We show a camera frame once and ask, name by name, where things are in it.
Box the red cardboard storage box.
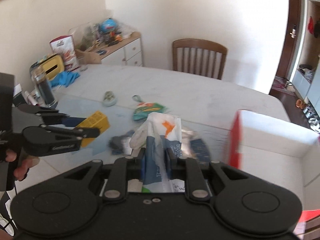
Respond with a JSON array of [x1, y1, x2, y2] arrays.
[[228, 109, 320, 228]]

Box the clear drinking glass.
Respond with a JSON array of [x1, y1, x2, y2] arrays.
[[78, 56, 88, 72]]

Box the red white paper bag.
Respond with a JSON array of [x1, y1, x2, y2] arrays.
[[49, 35, 80, 72]]

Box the glass jar dark contents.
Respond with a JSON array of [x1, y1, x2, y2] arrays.
[[31, 66, 57, 109]]

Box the white wooden sideboard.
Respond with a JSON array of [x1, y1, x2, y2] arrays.
[[82, 31, 144, 67]]

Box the dark contents plastic bag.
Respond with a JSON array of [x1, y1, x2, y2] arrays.
[[108, 130, 135, 155]]

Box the green embroidered sachet pouch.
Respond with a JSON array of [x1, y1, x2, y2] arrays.
[[132, 95, 167, 121]]

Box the yellow cardboard box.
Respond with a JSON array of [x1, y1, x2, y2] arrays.
[[76, 111, 110, 147]]

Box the blue rubber glove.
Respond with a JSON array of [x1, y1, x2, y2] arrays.
[[50, 71, 80, 88]]

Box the yellow tissue box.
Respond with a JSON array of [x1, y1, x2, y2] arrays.
[[29, 54, 65, 80]]

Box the person left hand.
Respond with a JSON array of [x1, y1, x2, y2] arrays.
[[5, 150, 40, 181]]

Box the wooden dining chair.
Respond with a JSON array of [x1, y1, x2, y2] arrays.
[[172, 38, 228, 80]]

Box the pale green oval case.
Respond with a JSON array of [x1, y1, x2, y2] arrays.
[[103, 91, 117, 107]]

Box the white printed plastic bag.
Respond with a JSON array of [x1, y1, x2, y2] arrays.
[[130, 112, 185, 193]]

